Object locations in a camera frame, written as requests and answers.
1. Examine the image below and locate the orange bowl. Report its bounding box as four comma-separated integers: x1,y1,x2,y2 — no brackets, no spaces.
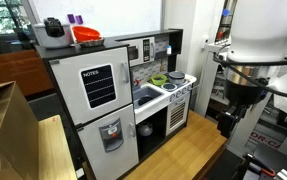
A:
71,25,102,43

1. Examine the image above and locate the white upper fridge door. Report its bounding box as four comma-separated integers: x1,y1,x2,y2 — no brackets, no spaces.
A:
48,46,133,127

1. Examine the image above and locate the toy microwave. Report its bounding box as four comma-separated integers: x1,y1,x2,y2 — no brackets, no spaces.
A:
119,36,157,68

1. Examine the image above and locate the light wooden side table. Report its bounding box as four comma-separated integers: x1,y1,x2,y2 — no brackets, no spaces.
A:
37,114,78,180

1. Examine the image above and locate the grey toy sink basin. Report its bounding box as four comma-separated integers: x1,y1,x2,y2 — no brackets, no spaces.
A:
132,85,166,110

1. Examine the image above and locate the silver toy kettle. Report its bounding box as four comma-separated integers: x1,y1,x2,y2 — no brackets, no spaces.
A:
136,121,154,138

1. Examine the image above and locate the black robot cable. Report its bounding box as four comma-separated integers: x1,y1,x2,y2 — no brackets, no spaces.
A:
212,43,287,67
227,63,287,101

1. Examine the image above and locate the black notes chalkboard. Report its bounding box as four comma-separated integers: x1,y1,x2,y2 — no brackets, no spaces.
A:
79,64,117,110

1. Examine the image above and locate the black clamp with orange grip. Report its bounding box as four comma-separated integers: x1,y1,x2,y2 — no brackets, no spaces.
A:
244,153,277,178

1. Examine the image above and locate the toy kitchen playset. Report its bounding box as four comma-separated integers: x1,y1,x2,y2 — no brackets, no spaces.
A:
34,28,198,180

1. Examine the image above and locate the metal tray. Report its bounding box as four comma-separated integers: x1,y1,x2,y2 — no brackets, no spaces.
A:
77,37,105,48

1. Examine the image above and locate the aluminium extrusion bar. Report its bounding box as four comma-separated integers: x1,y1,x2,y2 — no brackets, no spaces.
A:
274,168,287,180

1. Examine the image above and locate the black bowl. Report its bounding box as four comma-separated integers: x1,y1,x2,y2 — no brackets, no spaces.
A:
137,95,155,107

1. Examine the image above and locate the window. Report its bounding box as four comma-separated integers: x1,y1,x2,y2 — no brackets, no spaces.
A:
0,0,34,36

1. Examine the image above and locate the cardboard box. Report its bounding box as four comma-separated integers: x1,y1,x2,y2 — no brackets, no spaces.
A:
0,81,40,180

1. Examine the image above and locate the grey pot with dark rim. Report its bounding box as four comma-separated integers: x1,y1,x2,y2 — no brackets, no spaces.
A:
167,70,186,85

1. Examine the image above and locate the brown wooden cabinet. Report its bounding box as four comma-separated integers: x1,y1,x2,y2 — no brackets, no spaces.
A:
0,49,54,98

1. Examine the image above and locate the white metal cabinet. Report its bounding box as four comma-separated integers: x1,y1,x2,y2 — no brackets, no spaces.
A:
194,41,274,158

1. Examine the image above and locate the yellow-green plastic basket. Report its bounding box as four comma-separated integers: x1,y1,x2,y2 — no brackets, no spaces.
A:
150,73,168,87

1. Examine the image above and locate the red lettered floor sign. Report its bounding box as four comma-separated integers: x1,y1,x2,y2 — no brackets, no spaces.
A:
244,129,282,154

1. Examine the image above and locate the grey water dispenser panel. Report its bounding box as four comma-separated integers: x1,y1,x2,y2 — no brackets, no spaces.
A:
98,118,125,154

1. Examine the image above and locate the white toy oven door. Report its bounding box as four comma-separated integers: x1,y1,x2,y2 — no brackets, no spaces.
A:
165,93,191,137

